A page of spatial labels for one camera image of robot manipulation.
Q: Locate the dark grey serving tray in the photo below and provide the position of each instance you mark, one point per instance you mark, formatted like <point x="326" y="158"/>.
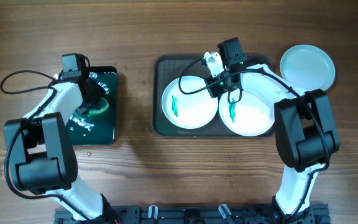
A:
<point x="169" y="68"/>

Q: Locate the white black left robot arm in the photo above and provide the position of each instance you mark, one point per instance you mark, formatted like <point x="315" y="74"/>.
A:
<point x="40" y="159"/>

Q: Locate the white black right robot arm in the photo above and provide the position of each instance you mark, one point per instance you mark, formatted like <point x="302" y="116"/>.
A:
<point x="305" y="136"/>

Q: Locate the black water basin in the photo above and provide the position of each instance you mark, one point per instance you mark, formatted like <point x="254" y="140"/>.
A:
<point x="97" y="127"/>

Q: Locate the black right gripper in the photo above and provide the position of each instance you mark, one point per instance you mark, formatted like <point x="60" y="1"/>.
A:
<point x="218" y="86"/>

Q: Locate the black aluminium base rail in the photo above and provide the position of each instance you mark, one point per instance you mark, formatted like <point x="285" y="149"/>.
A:
<point x="258" y="213"/>

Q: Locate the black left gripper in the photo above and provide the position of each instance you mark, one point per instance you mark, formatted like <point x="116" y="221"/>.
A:
<point x="89" y="96"/>

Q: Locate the white plate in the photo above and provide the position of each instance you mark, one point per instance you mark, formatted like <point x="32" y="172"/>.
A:
<point x="250" y="117"/>
<point x="186" y="109"/>

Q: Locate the green yellow sponge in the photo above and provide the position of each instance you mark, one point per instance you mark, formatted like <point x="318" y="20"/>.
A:
<point x="99" y="107"/>

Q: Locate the pale blue plate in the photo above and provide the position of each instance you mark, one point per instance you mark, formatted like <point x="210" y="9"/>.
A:
<point x="308" y="67"/>

